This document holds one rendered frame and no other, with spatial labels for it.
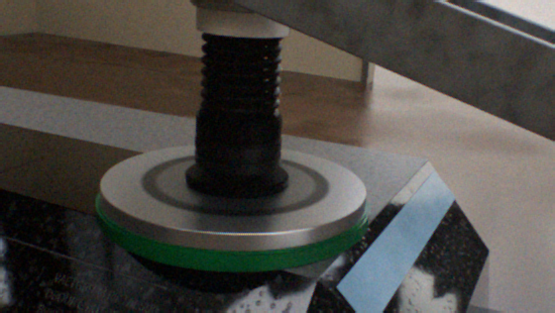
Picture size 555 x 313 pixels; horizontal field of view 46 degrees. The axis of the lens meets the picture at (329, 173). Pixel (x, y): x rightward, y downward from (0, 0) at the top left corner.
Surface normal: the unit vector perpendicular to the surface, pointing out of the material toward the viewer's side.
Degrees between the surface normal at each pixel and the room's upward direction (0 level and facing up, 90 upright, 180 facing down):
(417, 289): 43
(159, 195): 0
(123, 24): 90
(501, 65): 90
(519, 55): 90
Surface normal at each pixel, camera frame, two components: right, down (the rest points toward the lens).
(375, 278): 0.69, -0.56
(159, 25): -0.38, 0.26
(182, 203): 0.08, -0.94
